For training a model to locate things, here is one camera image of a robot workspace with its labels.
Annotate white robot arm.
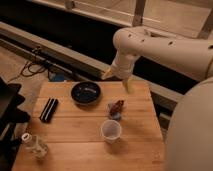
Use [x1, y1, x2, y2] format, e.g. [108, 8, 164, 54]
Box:
[103, 26, 213, 171]

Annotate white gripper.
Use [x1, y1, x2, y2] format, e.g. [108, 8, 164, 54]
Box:
[102, 51, 139, 93]

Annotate blue floor object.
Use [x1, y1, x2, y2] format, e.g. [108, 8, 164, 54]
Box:
[50, 74, 65, 82]

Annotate black chair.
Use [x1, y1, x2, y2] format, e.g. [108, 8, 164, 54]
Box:
[0, 77, 30, 171]

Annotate metal frame rail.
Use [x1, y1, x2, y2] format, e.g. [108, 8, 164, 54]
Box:
[0, 21, 183, 103]

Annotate cables on floor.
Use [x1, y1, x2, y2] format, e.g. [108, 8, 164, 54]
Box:
[8, 46, 56, 83]

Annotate black rectangular case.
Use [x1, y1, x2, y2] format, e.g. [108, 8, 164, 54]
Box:
[39, 98, 58, 123]

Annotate dark round bowl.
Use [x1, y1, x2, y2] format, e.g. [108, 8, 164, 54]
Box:
[71, 81, 101, 105]

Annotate translucent plastic cup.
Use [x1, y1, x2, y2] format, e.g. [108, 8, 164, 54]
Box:
[101, 120, 122, 144]

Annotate clear plastic bottle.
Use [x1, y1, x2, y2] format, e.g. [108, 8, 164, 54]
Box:
[21, 133, 48, 159]

